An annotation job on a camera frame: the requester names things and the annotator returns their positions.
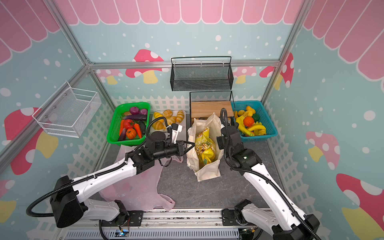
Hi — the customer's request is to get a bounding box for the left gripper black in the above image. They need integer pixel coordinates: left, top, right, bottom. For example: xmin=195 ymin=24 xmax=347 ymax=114
xmin=153 ymin=140 xmax=196 ymax=160

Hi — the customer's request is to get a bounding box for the yellow green corn snack bag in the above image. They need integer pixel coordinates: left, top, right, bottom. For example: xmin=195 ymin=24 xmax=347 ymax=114
xmin=195 ymin=128 xmax=216 ymax=154

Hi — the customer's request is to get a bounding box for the yellow Lays chips bag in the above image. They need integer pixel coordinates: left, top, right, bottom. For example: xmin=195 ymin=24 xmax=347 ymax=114
xmin=198 ymin=147 xmax=216 ymax=169

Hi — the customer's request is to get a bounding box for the canvas tote bag leaf print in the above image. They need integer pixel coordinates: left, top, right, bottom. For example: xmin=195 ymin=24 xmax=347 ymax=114
xmin=187 ymin=113 xmax=224 ymax=182

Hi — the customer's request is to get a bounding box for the pink plastic grocery bag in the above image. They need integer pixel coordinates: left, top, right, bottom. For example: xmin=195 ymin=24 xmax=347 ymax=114
xmin=99 ymin=161 xmax=175 ymax=211

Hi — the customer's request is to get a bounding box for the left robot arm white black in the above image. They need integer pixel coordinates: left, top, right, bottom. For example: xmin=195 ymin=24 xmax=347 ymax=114
xmin=26 ymin=124 xmax=195 ymax=228

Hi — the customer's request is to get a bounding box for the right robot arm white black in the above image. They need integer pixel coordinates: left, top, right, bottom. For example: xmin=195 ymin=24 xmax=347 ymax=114
xmin=217 ymin=108 xmax=320 ymax=240

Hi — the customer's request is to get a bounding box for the bread roll front left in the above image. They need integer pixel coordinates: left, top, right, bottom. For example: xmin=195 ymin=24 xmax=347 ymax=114
xmin=152 ymin=121 xmax=165 ymax=131

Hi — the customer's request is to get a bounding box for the yellow banana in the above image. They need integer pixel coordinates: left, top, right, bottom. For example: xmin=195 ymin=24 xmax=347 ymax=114
xmin=236 ymin=116 xmax=255 ymax=137

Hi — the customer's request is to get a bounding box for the white bread tray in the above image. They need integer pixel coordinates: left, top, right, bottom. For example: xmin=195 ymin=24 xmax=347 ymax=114
xmin=148 ymin=109 xmax=187 ymax=145

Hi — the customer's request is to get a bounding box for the orange fruit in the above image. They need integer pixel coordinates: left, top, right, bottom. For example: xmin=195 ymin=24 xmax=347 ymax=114
xmin=243 ymin=116 xmax=255 ymax=128

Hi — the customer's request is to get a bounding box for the orange carrot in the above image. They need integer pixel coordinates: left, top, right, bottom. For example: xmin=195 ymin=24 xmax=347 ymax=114
xmin=134 ymin=123 xmax=142 ymax=139

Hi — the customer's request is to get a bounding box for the striped bread roll middle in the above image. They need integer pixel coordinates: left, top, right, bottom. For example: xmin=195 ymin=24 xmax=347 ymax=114
xmin=167 ymin=116 xmax=177 ymax=125

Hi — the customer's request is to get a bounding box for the striped bread roll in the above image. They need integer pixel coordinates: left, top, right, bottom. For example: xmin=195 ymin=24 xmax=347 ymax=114
xmin=167 ymin=116 xmax=177 ymax=125
xmin=153 ymin=112 xmax=164 ymax=123

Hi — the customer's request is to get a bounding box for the orange pumpkin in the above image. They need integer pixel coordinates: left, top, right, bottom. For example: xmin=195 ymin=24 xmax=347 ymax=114
xmin=126 ymin=128 xmax=137 ymax=140

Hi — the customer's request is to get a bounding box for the striped bread roll left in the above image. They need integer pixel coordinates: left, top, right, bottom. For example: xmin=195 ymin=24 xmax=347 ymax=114
xmin=153 ymin=112 xmax=164 ymax=123

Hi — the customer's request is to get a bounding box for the round bread roll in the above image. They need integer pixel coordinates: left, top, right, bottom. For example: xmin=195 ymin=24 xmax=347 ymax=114
xmin=163 ymin=110 xmax=173 ymax=118

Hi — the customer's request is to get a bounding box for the purple eggplant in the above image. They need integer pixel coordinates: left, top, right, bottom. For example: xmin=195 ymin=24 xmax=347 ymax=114
xmin=122 ymin=114 xmax=148 ymax=121

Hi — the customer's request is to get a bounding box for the red tomato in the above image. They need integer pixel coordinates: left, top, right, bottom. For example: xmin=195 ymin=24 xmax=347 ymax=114
xmin=123 ymin=119 xmax=135 ymax=130

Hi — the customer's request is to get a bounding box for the long bread roll right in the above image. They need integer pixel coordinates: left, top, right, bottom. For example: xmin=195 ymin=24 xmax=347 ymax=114
xmin=176 ymin=110 xmax=185 ymax=124

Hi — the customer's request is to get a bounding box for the green plastic basket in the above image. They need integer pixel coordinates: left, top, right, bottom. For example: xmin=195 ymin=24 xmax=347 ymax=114
xmin=107 ymin=102 xmax=150 ymax=146

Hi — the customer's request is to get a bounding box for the black wire shelf rack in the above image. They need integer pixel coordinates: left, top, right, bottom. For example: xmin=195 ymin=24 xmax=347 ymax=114
xmin=189 ymin=91 xmax=235 ymax=124

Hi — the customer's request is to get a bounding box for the black mesh wall basket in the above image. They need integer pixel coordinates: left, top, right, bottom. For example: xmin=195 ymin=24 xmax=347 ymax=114
xmin=170 ymin=56 xmax=234 ymax=92

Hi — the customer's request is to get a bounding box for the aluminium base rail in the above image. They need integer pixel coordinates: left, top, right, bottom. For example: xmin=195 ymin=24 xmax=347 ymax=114
xmin=53 ymin=208 xmax=272 ymax=240

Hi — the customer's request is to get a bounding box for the white wire wall basket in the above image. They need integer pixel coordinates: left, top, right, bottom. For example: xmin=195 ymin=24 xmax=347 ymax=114
xmin=32 ymin=82 xmax=102 ymax=138

